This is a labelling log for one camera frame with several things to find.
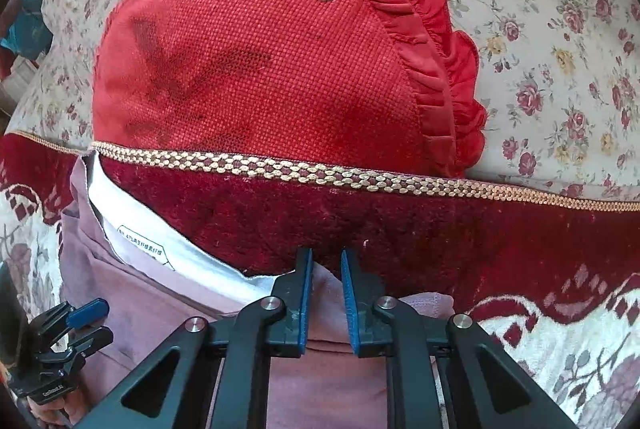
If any pink long-sleeve shirt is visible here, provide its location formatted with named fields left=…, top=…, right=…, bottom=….
left=59, top=152, right=457, bottom=429

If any red ruffled cushion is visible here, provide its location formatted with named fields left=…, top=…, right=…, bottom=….
left=92, top=0, right=490, bottom=184

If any person's left hand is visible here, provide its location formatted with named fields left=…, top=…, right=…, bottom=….
left=30, top=391, right=88, bottom=427

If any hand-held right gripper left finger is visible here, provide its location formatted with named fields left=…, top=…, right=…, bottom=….
left=97, top=248, right=316, bottom=429

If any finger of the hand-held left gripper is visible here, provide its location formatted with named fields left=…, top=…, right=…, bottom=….
left=30, top=299, right=111, bottom=345
left=37, top=326, right=116, bottom=365

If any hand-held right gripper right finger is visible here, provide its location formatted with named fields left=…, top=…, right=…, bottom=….
left=340, top=249, right=576, bottom=429

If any red and white floral blanket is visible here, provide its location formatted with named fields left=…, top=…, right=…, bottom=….
left=0, top=132, right=640, bottom=429

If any floral quilt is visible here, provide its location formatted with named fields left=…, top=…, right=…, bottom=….
left=5, top=0, right=640, bottom=205

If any blue plastic bag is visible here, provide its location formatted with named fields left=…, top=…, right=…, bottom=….
left=0, top=0, right=55, bottom=62

